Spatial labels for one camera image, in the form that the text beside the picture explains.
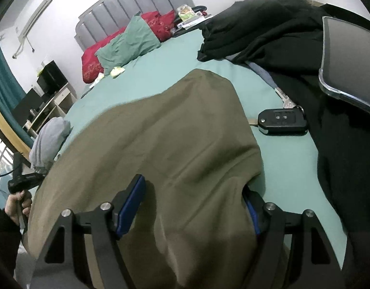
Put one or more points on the teal and yellow curtain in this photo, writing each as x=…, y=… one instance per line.
x=11, y=94

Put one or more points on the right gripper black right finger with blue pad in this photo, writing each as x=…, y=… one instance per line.
x=292, y=251

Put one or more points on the red pillow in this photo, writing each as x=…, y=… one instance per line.
x=160, y=24

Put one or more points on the black car key fob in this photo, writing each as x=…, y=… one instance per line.
x=281, y=122

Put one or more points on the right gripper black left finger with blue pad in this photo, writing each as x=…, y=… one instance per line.
x=62, y=262

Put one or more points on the items on nightstand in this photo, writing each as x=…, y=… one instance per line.
x=187, y=16

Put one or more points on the white desk shelf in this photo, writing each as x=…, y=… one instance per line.
x=57, y=106

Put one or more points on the black clothes pile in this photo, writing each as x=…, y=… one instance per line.
x=285, y=37

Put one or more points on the black monitor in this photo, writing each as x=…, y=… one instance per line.
x=51, y=79

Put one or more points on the person's left hand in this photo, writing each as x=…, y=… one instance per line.
x=17, y=205

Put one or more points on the grey folded garment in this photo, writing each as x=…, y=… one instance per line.
x=48, y=143

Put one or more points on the green pillow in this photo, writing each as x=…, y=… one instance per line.
x=138, y=39

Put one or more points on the grey chair back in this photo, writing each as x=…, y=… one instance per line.
x=344, y=73

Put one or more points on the yellow-green small item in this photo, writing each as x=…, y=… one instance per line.
x=116, y=71

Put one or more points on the white air conditioner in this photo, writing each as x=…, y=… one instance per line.
x=26, y=20

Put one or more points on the teal bed sheet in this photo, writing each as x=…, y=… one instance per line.
x=290, y=162

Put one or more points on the olive green garment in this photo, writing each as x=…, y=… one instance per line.
x=196, y=150

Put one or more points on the grey padded headboard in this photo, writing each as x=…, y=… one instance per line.
x=105, y=17

